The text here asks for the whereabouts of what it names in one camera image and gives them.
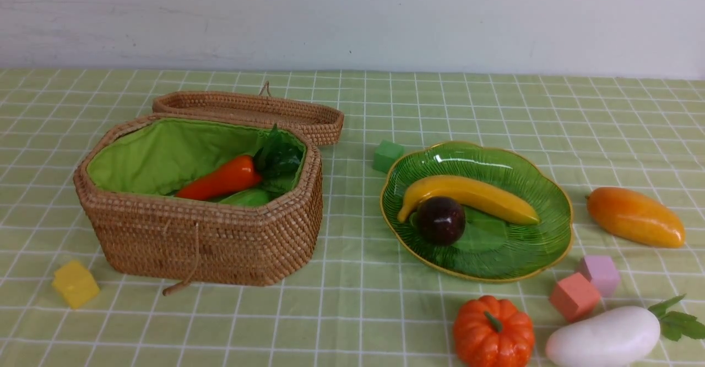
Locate orange carrot with leaves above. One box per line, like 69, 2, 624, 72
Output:
174, 125, 305, 201

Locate purple mangosteen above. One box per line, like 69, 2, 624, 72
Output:
416, 196, 467, 246

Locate green cucumber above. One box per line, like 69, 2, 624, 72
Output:
219, 188, 271, 207

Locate yellow banana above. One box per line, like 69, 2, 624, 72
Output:
397, 175, 540, 225

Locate orange pumpkin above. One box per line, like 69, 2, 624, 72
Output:
452, 295, 535, 366

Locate white radish with leaves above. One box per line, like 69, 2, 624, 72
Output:
545, 294, 704, 366

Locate green foam cube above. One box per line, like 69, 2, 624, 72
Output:
372, 139, 405, 174

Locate woven rattan basket lid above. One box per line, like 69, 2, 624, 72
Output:
152, 82, 345, 145

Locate green glass plate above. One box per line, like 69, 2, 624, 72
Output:
380, 141, 573, 282

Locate green checkered tablecloth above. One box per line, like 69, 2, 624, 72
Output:
1, 68, 703, 366

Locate woven rattan basket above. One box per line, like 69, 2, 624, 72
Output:
73, 113, 323, 286

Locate salmon foam cube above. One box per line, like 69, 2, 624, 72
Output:
549, 272, 601, 323

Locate pink foam cube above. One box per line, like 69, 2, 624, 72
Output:
575, 255, 621, 298

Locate orange mango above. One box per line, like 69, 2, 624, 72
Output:
585, 187, 686, 249

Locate yellow foam block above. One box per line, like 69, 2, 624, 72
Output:
51, 260, 100, 310

